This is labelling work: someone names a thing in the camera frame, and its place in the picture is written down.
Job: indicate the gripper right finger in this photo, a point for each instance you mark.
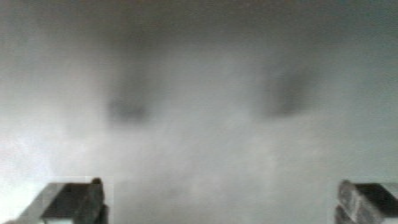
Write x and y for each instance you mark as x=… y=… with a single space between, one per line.
x=366 y=203

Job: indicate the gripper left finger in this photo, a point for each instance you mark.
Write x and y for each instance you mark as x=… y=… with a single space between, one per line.
x=67 y=204

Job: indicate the white drawer tray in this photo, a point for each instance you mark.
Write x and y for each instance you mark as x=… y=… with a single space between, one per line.
x=213 y=101

